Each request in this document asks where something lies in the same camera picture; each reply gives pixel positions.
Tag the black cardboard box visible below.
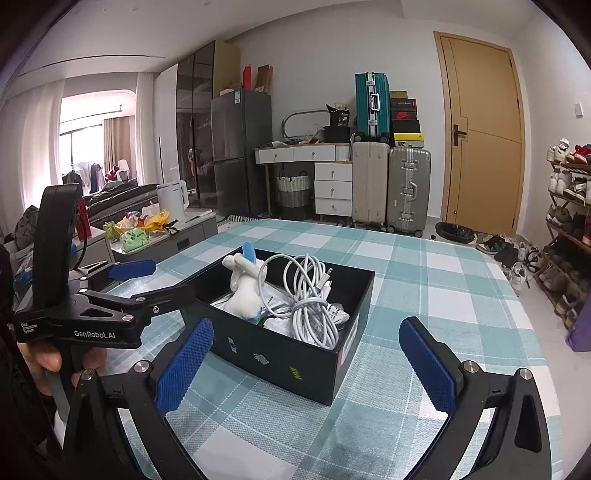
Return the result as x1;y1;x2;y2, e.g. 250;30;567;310
182;243;375;405

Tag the teal suitcase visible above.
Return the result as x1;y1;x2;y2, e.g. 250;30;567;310
355;72;391;144

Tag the silver aluminium suitcase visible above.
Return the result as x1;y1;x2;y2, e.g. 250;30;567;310
386;147;431;238

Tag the white charging cable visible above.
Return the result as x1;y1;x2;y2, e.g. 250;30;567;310
257;252;352;351

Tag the white drawer desk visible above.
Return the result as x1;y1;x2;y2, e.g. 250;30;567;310
256;143;353;219

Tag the red bottle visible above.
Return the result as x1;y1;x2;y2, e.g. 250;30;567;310
76;198;92;241

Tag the grey low cabinet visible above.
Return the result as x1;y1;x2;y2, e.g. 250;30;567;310
81;210;218;270

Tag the beige suitcase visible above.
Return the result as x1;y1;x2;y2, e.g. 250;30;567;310
352;142;390;226

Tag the purple bag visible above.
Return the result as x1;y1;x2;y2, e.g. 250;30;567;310
566;305;591;352

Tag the printed white plastic bag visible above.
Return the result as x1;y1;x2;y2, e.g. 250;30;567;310
252;281;349;350

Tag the dark grey refrigerator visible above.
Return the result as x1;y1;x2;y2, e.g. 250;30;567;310
211;88;273;217

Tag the white electric kettle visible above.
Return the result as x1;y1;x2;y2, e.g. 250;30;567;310
156;180;189;223

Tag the yellow wooden door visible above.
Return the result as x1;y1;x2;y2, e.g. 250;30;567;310
434;32;526;235

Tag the wooden shoe rack with shoes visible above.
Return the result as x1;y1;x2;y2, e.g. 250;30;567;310
535;138;590;330

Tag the woven laundry basket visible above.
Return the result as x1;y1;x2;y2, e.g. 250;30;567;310
276;171;312;221

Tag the green toy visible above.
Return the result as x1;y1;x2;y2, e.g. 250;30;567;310
119;228;149;253

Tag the stack of shoe boxes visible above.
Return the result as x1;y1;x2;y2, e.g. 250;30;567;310
390;91;425;149

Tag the white blue plush keychain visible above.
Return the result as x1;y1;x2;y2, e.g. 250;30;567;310
222;242;266;323

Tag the person's left hand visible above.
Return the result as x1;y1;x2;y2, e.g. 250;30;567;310
17;341;107;396

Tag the black bag on desk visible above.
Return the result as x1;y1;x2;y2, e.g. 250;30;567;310
324;103;352;143

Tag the yellow plastic bag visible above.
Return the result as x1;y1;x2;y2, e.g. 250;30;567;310
114;210;170;235

